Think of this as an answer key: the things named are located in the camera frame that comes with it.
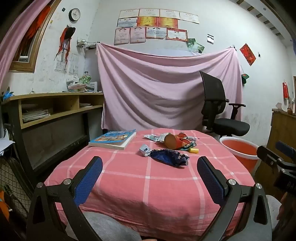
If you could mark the green photo print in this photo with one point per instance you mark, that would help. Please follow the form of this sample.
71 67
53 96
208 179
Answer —
190 43
200 48

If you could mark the red black hanging tassel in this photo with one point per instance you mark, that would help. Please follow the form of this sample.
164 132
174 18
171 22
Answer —
66 39

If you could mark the green cap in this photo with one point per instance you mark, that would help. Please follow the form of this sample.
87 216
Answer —
244 78

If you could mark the orange plastic bucket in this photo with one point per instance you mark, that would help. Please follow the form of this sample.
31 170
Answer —
238 150

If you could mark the wall of certificates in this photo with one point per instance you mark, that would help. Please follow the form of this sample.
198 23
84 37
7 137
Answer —
150 23

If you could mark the orange paper cup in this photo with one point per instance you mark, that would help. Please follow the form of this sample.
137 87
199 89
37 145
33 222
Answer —
172 141

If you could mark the black white wall sticker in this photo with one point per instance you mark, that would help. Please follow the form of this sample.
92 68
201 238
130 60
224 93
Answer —
210 39

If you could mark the white plastic bag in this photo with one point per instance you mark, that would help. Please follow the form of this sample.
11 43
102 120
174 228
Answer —
72 80

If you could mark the blue illustrated book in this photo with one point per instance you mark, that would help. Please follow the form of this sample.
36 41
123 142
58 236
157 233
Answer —
113 139

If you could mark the red diamond wall poster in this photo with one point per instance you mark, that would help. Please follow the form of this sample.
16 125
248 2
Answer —
248 54

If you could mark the loose white papers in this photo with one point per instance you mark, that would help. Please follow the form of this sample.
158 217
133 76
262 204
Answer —
5 146

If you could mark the person's right hand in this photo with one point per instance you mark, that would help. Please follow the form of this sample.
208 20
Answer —
285 208

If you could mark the small brown pot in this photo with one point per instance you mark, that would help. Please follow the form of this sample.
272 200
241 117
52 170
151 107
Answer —
289 110

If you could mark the stack of papers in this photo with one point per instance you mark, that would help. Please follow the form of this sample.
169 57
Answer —
35 114

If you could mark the white box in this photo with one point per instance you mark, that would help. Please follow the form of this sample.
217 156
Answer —
93 86

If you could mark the white curved object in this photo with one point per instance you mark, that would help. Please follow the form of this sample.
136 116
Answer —
278 106

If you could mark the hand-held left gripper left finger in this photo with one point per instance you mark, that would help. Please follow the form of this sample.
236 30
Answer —
90 178

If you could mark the red cloth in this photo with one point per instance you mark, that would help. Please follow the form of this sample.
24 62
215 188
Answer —
34 25

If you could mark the stack of books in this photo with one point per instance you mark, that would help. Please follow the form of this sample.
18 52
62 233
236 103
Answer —
77 87

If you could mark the glass jar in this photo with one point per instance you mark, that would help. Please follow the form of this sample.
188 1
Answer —
85 77

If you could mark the person's right leg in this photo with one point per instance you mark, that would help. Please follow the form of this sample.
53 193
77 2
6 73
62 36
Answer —
272 208

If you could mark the pink checkered tablecloth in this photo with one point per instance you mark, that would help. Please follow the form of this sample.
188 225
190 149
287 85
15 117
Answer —
150 190

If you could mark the wall clock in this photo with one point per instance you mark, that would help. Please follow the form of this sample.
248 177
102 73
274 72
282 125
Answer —
74 14

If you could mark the black office chair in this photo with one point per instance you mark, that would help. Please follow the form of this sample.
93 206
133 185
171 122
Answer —
219 111

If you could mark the person's left leg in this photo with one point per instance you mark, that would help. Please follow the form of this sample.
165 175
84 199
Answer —
108 227

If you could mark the silver white wrapper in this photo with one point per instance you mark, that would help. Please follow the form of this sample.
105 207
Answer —
144 150

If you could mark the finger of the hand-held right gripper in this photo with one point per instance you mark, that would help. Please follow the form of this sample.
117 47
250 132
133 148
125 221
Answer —
266 154
284 146

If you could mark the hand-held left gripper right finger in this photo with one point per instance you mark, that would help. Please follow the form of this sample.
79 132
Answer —
210 178

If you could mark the blue plastic bag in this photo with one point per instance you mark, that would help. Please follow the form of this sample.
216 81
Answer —
7 95

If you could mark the blue snack bag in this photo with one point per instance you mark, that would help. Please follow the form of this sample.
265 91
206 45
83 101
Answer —
170 157

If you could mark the orange cloth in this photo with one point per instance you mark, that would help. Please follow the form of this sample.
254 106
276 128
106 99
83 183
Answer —
3 206

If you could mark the person's leg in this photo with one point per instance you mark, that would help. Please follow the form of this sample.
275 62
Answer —
272 208
108 227

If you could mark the white sachet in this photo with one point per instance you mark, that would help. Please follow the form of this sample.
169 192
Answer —
162 137

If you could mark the yellow cap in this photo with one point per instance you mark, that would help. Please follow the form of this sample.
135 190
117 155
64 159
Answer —
193 151

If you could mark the pink curtain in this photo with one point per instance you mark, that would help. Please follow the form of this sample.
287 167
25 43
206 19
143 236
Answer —
16 34

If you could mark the wooden desk with shelf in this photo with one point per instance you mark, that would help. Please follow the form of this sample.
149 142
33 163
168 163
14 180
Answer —
57 115

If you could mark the red hanging ornament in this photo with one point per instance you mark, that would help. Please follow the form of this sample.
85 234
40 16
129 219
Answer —
285 90

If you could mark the beige lattice pattern bag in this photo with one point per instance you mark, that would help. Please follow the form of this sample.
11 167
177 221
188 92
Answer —
13 176

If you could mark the hanging pink sheet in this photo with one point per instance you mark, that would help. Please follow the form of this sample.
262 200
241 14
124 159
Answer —
150 92

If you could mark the wooden window frame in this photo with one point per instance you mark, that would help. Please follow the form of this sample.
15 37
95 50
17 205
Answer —
40 39

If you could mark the wooden cabinet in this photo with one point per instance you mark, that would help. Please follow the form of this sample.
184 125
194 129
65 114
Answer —
281 129

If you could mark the paper wall calendar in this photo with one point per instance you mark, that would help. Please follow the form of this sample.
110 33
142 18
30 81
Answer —
75 67
60 67

